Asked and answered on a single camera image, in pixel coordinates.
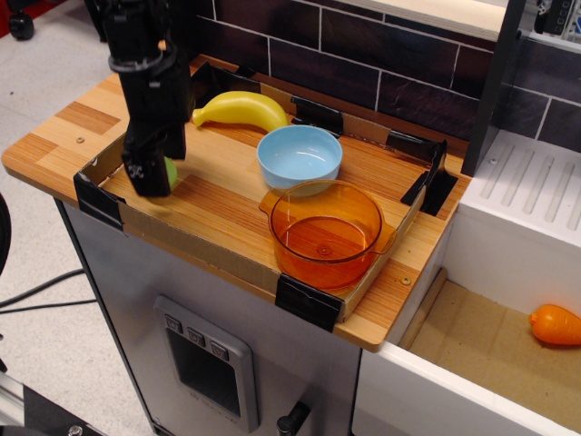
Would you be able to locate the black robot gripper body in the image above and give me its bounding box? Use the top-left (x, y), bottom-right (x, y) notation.
top-left (85, 1), bottom-right (193, 132)

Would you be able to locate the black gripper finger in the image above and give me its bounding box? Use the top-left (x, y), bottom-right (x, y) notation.
top-left (163, 124), bottom-right (186, 160)
top-left (122, 124), bottom-right (171, 197)

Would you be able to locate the green plastic pear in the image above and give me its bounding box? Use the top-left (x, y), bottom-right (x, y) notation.
top-left (164, 157), bottom-right (178, 190)

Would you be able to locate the light blue bowl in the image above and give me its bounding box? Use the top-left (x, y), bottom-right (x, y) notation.
top-left (257, 125), bottom-right (343, 189)

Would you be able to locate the yellow plastic banana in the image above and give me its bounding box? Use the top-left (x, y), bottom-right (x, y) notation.
top-left (192, 91), bottom-right (290, 133)

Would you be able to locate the black chair caster wheel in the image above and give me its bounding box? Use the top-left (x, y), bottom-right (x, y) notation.
top-left (8, 11), bottom-right (34, 41)

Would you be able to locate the cardboard fence with black tape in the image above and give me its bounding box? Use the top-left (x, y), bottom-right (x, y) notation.
top-left (74, 64), bottom-right (469, 350)

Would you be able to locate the orange transparent plastic pot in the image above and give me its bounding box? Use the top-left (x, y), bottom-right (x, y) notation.
top-left (260, 180), bottom-right (397, 293)

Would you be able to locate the silver toy dishwasher cabinet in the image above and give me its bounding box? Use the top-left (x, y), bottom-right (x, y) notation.
top-left (58, 203), bottom-right (361, 435)

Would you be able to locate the black dishwasher door knob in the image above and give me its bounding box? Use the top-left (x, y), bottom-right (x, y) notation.
top-left (276, 401), bottom-right (310, 436)

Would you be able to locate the white toy sink unit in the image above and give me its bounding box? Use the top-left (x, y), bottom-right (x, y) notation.
top-left (352, 132), bottom-right (580, 435)

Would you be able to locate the orange plastic carrot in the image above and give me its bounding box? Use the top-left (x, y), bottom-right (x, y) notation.
top-left (528, 304), bottom-right (581, 346)

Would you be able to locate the black cable on floor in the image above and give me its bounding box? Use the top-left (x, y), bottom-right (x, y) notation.
top-left (0, 267), bottom-right (99, 315)

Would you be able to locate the dark grey vertical post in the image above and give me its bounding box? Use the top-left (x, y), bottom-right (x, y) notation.
top-left (461, 0), bottom-right (529, 176)

